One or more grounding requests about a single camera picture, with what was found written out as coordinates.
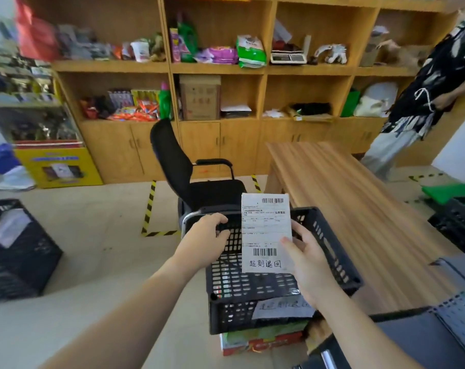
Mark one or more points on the person's right hand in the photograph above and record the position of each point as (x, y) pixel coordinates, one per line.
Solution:
(313, 272)

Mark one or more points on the person's left hand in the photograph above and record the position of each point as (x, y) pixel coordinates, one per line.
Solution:
(201, 245)

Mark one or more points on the white box with handwriting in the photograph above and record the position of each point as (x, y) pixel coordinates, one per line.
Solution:
(263, 226)

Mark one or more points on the grey metal pegboard shelf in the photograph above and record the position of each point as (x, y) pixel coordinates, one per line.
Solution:
(409, 342)

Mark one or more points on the black plastic basket green lid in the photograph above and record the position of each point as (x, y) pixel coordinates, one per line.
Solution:
(451, 222)

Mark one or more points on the person's left forearm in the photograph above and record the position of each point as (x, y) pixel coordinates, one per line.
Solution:
(121, 322)

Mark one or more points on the person's right forearm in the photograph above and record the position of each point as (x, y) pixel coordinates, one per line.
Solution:
(355, 334)

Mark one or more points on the handwritten white paper label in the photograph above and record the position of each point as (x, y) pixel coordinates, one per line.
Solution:
(282, 308)

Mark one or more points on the green red printed carton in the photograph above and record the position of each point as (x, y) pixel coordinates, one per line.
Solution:
(263, 340)

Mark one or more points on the wooden desk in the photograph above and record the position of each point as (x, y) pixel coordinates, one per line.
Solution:
(351, 195)

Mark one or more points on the black mesh office chair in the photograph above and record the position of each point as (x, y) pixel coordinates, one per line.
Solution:
(171, 161)

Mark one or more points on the upright cardboard carton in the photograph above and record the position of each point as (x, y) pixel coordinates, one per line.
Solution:
(199, 97)

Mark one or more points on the green bottle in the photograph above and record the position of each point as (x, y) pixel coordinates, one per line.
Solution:
(165, 101)

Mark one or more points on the pile of red snack packets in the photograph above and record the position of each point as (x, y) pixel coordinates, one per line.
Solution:
(136, 111)

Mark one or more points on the black yellow bundle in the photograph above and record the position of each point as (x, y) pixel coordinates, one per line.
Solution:
(311, 109)

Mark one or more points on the yellow display stand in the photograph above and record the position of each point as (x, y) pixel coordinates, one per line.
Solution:
(55, 169)

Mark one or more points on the white cloth bag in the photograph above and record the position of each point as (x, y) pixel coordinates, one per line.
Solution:
(376, 99)

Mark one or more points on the purple packets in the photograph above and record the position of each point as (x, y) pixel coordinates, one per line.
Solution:
(217, 55)

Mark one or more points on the white plastic bag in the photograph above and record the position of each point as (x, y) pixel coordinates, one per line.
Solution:
(15, 180)

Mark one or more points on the green white bag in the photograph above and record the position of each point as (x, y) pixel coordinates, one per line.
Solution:
(251, 51)

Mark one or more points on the tall green packet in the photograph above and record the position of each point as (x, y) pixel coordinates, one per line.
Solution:
(188, 42)

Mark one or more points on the white electronic scale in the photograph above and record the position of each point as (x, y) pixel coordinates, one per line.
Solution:
(288, 56)

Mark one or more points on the blue bag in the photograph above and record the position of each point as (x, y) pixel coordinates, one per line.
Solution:
(3, 159)

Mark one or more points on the white figurine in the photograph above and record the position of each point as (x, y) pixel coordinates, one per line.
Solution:
(332, 53)

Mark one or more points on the wooden wall cabinet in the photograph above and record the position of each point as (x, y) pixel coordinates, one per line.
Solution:
(201, 146)

